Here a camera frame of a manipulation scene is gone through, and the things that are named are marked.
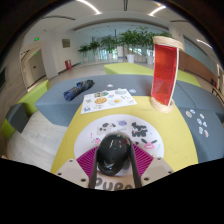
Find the dark blue folded umbrella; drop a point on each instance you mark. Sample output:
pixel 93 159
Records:
pixel 78 90

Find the dark grey cube seat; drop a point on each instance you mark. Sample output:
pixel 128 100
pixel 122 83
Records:
pixel 16 116

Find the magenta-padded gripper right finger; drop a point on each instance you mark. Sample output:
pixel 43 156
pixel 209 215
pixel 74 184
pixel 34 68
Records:
pixel 143 163

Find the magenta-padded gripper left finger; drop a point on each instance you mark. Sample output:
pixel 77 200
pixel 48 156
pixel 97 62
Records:
pixel 86 163

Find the black wall screen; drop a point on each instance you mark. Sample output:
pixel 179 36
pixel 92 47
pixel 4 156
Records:
pixel 2 79

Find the black framed chair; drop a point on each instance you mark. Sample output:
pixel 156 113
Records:
pixel 217 92

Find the green exit sign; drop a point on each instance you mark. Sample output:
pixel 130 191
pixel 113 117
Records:
pixel 36 39

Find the potted green plants group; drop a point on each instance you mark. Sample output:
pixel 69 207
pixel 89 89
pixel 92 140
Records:
pixel 130 38

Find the lime green ottoman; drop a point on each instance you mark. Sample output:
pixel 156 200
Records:
pixel 126 69
pixel 190 78

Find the white cartoon sticker sheet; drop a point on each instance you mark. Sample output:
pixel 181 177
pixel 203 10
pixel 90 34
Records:
pixel 106 101

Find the small cartoon sticker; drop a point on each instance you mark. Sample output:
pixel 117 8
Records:
pixel 192 111
pixel 201 116
pixel 110 85
pixel 200 130
pixel 204 124
pixel 188 114
pixel 132 90
pixel 206 133
pixel 199 121

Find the ceiling strip lights group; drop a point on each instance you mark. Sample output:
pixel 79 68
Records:
pixel 87 5

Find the brown wooden reception counter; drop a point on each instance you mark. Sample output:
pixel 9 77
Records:
pixel 196 65

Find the white round printed mouse pad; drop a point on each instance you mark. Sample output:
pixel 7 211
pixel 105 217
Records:
pixel 113 124

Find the red fire extinguisher box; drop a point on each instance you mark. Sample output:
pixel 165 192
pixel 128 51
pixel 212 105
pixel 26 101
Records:
pixel 68 64

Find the framed wall plaque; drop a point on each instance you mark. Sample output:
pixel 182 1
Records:
pixel 66 43

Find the black glossy computer mouse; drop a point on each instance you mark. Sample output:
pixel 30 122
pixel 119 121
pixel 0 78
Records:
pixel 113 153

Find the lime green bench seat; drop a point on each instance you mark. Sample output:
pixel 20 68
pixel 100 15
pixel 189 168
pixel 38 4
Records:
pixel 33 96

